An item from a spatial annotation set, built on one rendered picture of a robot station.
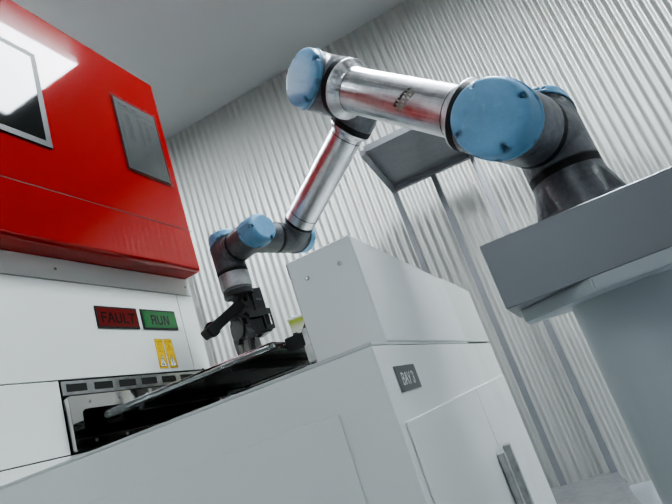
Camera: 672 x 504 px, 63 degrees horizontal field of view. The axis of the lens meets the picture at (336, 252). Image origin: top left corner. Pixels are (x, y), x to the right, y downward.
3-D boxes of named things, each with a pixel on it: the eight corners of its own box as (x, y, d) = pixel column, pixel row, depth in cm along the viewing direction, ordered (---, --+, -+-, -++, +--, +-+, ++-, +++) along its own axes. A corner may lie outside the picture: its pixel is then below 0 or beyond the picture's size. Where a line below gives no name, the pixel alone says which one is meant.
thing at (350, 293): (317, 368, 67) (284, 263, 71) (425, 356, 117) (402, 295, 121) (386, 341, 64) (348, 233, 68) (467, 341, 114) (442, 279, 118)
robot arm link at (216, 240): (217, 225, 130) (200, 241, 135) (229, 267, 127) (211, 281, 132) (244, 225, 135) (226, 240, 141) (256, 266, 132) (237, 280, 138)
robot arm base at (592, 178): (635, 215, 91) (608, 164, 94) (645, 190, 78) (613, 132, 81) (546, 250, 96) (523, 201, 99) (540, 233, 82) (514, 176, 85)
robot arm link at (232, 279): (224, 270, 127) (212, 283, 134) (229, 288, 126) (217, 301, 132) (253, 267, 132) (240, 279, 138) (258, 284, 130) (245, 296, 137)
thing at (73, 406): (70, 454, 93) (61, 399, 96) (220, 420, 133) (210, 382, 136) (78, 451, 93) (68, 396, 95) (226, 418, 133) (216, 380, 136)
